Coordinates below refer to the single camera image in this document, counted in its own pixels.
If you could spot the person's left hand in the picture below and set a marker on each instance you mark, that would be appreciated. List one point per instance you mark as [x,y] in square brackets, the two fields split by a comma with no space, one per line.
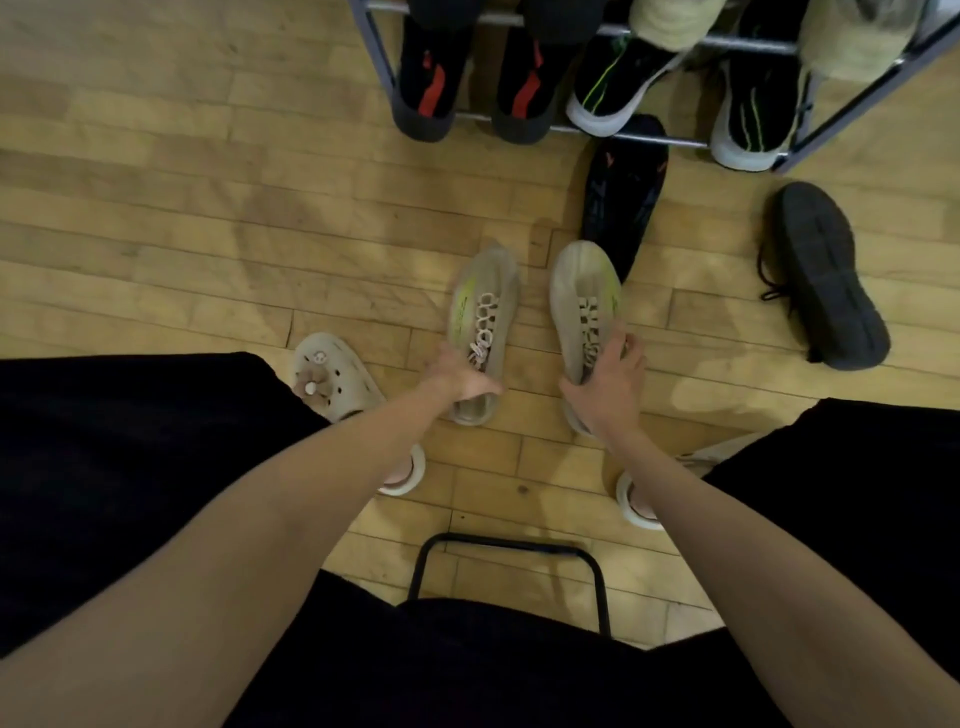
[461,379]

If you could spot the person's right hand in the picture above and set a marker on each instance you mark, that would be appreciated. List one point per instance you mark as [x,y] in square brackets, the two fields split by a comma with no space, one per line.
[611,390]

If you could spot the tan knit sneaker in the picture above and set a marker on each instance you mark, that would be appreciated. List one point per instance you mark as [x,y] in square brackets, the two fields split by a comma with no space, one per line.
[487,277]
[581,277]

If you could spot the black shoe with orange mark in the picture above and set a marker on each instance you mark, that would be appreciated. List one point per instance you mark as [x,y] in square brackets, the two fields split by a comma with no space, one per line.
[622,202]

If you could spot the dark grey laced shoe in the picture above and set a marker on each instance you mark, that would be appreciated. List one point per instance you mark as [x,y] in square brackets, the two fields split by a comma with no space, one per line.
[825,277]

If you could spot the black red sneaker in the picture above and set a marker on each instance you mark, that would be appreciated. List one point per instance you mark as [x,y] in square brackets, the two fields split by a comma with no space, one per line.
[529,97]
[431,90]

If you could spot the black green-striped sneaker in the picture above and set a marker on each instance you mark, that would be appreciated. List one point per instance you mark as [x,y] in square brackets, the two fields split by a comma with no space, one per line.
[754,120]
[607,90]

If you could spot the grey metal shoe rack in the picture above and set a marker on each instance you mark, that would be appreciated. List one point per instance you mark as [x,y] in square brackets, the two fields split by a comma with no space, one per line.
[379,60]

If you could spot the black grey strap sneaker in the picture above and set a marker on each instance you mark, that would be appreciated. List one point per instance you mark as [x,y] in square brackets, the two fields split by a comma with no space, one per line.
[562,19]
[446,11]

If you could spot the beige chunky sneaker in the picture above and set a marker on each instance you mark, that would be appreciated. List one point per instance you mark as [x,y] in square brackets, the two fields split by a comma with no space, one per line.
[675,22]
[855,41]

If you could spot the person's left forearm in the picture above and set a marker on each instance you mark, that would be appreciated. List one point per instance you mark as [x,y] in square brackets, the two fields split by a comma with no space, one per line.
[210,555]

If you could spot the person's right forearm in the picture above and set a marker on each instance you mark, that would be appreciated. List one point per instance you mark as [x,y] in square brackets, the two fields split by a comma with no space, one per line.
[787,585]

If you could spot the person's left foot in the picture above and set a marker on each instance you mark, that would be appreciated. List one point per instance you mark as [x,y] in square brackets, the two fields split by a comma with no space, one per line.
[401,469]

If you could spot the person's foot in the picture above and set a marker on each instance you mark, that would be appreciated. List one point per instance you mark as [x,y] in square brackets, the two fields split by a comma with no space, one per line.
[401,469]
[643,502]

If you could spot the person's right foot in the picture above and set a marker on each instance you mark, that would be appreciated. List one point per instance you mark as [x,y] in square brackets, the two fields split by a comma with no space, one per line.
[643,502]

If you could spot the person's black trousers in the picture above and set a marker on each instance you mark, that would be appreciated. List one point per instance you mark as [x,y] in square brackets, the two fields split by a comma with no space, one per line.
[112,450]

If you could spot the cream clog with flower charm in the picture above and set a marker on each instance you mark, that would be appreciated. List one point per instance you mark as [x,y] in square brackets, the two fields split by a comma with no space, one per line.
[337,375]

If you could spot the cream clog with pink charm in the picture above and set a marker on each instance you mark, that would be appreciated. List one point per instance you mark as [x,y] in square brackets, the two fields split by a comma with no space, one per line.
[637,517]

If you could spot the black metal stool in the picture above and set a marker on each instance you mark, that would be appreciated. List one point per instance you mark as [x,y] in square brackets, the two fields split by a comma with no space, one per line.
[510,541]

